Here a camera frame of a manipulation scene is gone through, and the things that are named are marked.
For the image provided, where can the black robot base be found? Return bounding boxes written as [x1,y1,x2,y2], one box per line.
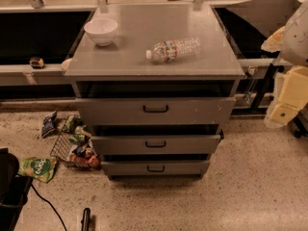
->
[0,148,32,231]

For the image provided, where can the red snack pack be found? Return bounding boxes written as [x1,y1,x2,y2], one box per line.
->
[69,154,101,169]

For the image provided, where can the clear plastic water bottle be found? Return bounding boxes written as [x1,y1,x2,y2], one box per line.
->
[145,37,201,63]

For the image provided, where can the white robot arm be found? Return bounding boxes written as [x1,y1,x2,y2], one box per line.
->
[261,0,308,128]

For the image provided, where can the black table top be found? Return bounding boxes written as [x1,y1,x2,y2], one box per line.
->
[227,0,301,38]

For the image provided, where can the black bar on floor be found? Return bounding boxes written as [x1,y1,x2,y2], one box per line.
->
[81,208,90,231]

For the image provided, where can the black cable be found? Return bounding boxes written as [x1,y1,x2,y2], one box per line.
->
[30,183,69,231]

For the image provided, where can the yellow tape measure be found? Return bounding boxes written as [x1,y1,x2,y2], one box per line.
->
[29,57,44,69]

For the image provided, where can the blue snack bag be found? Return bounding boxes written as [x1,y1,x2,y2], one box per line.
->
[41,111,58,138]

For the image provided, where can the green snack bag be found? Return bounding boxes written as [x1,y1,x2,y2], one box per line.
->
[18,157,57,183]

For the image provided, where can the white ceramic bowl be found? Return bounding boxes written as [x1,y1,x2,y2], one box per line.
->
[84,18,118,46]

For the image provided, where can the wire mesh basket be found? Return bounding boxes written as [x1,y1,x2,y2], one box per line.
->
[50,132,97,168]

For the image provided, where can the grey top drawer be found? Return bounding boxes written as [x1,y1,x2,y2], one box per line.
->
[75,97,235,125]

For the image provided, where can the grey bottom drawer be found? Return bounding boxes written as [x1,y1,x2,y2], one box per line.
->
[102,160,210,176]

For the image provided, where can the grey drawer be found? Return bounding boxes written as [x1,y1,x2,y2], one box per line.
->
[75,97,235,125]
[91,135,220,155]
[102,160,210,176]

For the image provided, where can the green chip bag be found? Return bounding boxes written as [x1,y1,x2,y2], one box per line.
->
[62,115,83,133]

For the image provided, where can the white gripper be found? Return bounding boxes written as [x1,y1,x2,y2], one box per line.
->
[264,65,308,128]

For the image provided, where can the grey middle drawer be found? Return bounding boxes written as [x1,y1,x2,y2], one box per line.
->
[91,135,220,155]

